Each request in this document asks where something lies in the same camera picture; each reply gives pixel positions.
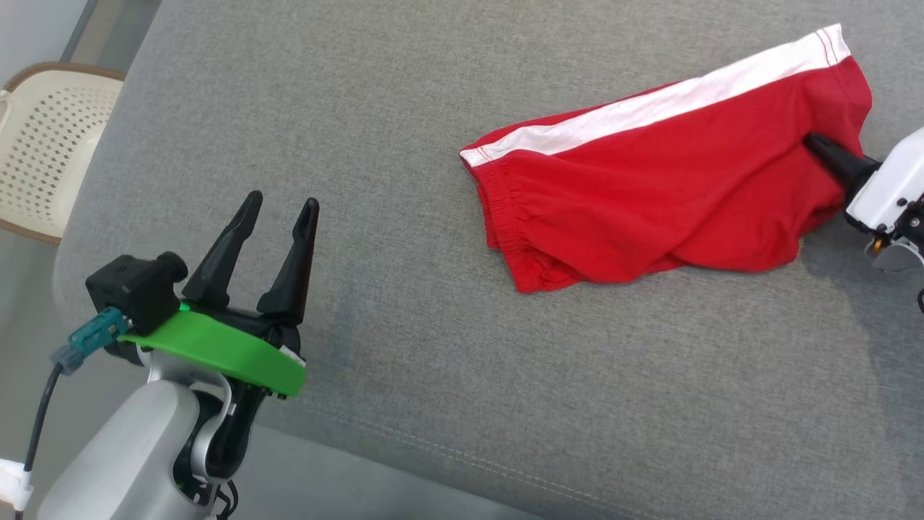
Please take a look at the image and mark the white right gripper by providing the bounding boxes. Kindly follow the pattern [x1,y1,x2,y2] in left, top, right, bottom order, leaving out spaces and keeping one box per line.
[803,128,924,237]

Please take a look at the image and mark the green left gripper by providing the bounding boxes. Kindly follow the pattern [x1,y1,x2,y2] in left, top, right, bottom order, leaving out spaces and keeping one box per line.
[119,190,321,399]

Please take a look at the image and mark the red shorts with white stripe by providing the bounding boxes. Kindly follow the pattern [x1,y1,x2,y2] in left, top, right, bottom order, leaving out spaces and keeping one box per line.
[460,23,874,295]

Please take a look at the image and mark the grey fabric sofa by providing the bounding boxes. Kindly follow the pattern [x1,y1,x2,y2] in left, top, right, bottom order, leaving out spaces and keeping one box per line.
[54,0,924,520]

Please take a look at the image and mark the cream perforated laundry basket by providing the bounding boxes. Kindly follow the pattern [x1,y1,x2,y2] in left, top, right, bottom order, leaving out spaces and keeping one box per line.
[0,61,126,246]

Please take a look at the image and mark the white tape strip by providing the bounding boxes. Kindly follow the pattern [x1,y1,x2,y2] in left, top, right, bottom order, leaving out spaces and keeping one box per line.
[0,458,35,508]

